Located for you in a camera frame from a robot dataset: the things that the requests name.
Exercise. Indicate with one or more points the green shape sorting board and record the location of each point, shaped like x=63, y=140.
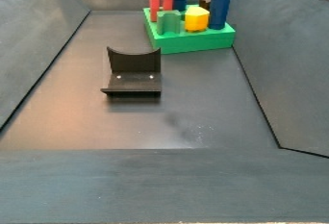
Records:
x=188, y=42

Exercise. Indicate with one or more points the black curved holder stand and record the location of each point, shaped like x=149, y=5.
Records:
x=135, y=72

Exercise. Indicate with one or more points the green notched block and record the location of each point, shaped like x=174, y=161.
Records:
x=167, y=22

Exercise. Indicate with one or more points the yellow rounded block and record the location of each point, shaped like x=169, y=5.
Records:
x=196, y=19

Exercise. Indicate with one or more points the brown star block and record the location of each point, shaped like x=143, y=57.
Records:
x=205, y=4

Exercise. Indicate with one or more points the blue cylinder block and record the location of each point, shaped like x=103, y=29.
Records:
x=179, y=5

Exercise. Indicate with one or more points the blue hexagonal prism block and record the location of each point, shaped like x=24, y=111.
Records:
x=218, y=13

